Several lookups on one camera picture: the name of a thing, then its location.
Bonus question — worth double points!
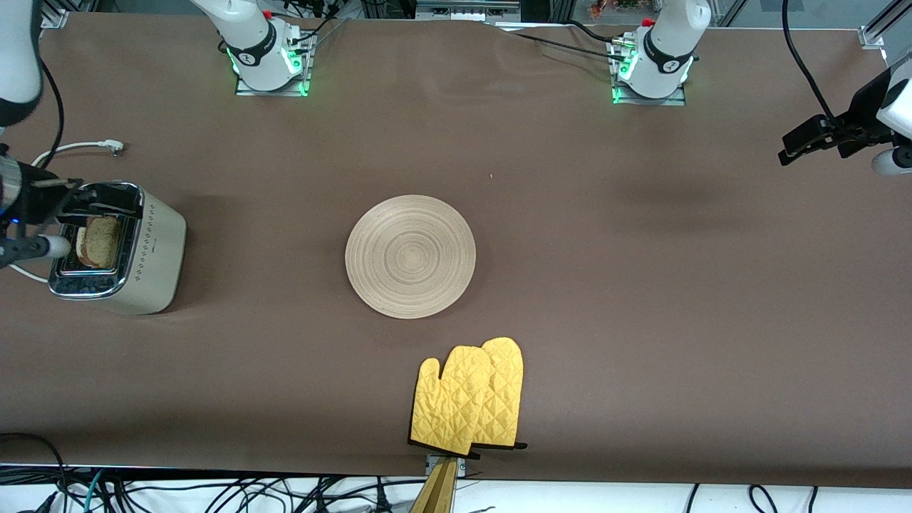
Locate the slice of brown bread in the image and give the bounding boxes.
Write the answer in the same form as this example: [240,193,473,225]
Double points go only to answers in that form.
[75,215,122,270]

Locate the round wooden plate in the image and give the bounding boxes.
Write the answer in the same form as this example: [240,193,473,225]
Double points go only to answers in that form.
[345,195,477,320]

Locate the cream and chrome toaster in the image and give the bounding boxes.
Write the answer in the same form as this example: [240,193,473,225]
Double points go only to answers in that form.
[48,182,187,316]

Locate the white right gripper cylinder attachment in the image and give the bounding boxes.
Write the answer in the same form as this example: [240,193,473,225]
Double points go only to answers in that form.
[25,235,72,259]

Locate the white gripper cylinder attachment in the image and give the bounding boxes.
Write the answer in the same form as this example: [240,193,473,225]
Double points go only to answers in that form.
[871,146,912,177]
[25,235,72,259]

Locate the white left gripper cylinder attachment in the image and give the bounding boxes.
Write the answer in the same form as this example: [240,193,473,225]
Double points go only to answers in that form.
[871,146,912,177]

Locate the brown table cover sheet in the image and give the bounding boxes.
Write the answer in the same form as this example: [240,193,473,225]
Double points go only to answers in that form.
[0,11,912,489]

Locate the grey equipment box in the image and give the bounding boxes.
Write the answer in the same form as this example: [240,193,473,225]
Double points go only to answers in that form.
[415,0,521,22]

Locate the yellow quilted oven mitt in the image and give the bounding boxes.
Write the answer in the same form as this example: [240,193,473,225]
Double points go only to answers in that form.
[470,337,528,451]
[410,346,494,457]

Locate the wooden beam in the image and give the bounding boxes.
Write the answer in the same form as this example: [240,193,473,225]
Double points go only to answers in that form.
[410,460,460,513]

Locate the white toaster power cable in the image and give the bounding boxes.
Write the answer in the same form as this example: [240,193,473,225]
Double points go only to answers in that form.
[7,139,125,284]

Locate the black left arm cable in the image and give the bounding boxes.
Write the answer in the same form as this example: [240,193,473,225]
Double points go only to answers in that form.
[782,0,834,118]

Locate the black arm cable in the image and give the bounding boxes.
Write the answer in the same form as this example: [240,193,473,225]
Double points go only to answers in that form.
[782,0,834,118]
[39,61,66,170]

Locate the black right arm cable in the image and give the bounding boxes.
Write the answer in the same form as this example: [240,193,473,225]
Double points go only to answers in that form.
[39,61,66,170]

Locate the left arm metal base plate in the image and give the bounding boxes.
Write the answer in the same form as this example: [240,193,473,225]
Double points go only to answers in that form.
[611,39,688,106]

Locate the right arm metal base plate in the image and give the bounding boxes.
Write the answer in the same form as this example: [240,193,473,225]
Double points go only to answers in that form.
[235,32,312,97]

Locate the short black base cable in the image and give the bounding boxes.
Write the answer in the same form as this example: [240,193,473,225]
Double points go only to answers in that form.
[566,20,621,45]

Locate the long black base cable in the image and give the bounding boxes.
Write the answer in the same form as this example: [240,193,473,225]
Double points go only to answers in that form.
[509,32,628,63]

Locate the black right base cable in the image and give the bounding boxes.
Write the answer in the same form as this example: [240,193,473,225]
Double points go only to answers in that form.
[289,0,350,47]

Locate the teal cable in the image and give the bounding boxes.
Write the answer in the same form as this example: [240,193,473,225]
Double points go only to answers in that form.
[80,469,106,513]

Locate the small metal bracket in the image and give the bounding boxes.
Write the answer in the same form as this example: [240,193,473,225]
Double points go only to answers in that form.
[425,455,467,478]

